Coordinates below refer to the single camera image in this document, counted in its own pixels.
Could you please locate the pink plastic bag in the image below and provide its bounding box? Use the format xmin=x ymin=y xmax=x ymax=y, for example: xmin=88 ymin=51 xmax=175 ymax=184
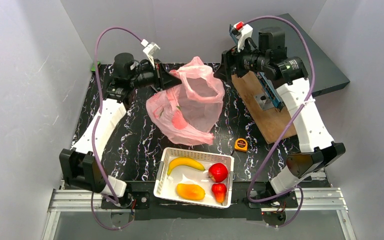
xmin=146 ymin=56 xmax=225 ymax=146

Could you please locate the yellow fake banana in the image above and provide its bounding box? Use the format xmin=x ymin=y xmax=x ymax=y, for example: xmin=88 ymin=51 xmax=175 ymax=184
xmin=167 ymin=157 xmax=206 ymax=176

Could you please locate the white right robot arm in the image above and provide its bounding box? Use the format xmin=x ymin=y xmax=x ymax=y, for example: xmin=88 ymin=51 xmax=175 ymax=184
xmin=215 ymin=22 xmax=346 ymax=200

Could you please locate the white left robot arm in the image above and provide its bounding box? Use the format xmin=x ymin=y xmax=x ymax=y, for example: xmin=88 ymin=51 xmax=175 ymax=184
xmin=59 ymin=52 xmax=182 ymax=201

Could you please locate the red fake apple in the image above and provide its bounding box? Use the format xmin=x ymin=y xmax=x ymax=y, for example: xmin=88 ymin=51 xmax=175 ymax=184
xmin=208 ymin=163 xmax=229 ymax=183

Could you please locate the orange yellow fake mango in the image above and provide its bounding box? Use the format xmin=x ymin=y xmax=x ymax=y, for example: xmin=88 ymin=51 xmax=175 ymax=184
xmin=176 ymin=183 xmax=206 ymax=201

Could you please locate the red fake pear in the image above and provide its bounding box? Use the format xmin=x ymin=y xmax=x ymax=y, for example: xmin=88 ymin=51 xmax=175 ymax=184
xmin=211 ymin=183 xmax=227 ymax=204

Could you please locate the green black small object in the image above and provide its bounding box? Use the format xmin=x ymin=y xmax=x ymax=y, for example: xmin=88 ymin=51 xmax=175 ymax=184
xmin=90 ymin=61 xmax=101 ymax=73

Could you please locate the brown wooden board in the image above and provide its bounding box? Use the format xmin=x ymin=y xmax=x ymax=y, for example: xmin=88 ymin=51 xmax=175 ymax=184
xmin=231 ymin=71 xmax=291 ymax=144

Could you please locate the orange tape measure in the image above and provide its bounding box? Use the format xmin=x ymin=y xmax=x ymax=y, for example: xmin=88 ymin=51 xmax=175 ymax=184
xmin=234 ymin=138 xmax=249 ymax=153

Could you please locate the dark teal flat box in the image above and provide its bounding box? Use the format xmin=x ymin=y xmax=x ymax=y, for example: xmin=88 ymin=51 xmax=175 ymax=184
xmin=229 ymin=13 xmax=351 ymax=112

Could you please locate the white perforated plastic basket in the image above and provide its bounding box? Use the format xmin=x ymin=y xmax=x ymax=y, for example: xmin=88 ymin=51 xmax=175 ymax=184
xmin=153 ymin=147 xmax=235 ymax=209

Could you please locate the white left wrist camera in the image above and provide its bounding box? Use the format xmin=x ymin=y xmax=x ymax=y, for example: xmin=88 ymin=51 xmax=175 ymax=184
xmin=140 ymin=39 xmax=161 ymax=69

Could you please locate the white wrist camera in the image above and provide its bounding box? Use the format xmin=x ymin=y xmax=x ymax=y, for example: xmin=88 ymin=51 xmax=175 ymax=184
xmin=229 ymin=21 xmax=253 ymax=52
xmin=140 ymin=39 xmax=161 ymax=69

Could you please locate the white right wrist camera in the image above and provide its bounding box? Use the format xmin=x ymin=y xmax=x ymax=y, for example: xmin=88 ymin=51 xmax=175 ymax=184
xmin=229 ymin=21 xmax=253 ymax=52

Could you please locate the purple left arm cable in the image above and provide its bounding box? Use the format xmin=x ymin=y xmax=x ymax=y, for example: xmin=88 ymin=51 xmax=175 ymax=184
xmin=90 ymin=26 xmax=145 ymax=231

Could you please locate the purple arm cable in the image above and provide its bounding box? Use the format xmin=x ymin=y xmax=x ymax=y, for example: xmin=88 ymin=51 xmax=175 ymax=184
xmin=90 ymin=26 xmax=145 ymax=231
xmin=243 ymin=15 xmax=316 ymax=229

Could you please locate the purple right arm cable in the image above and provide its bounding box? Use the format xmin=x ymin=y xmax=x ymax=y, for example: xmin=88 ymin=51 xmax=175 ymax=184
xmin=243 ymin=15 xmax=316 ymax=229

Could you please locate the aluminium frame rail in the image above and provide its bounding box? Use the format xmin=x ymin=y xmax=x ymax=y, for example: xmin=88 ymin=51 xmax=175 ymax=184
xmin=41 ymin=187 xmax=357 ymax=240

